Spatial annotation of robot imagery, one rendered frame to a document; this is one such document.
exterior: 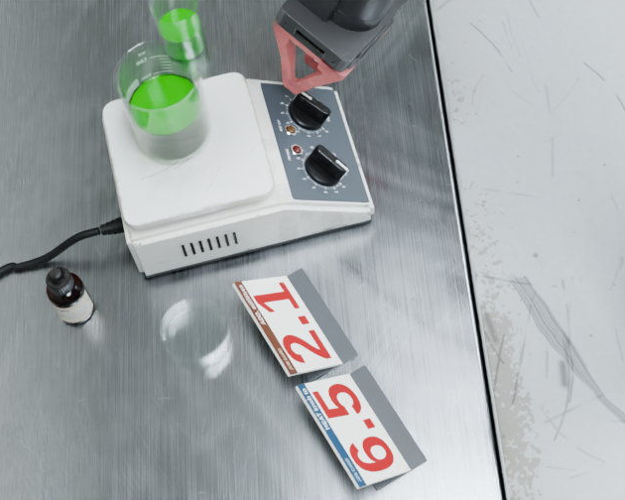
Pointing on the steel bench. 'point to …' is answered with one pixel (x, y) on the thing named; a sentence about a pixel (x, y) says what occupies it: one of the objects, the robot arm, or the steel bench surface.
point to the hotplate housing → (240, 216)
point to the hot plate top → (223, 117)
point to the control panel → (340, 145)
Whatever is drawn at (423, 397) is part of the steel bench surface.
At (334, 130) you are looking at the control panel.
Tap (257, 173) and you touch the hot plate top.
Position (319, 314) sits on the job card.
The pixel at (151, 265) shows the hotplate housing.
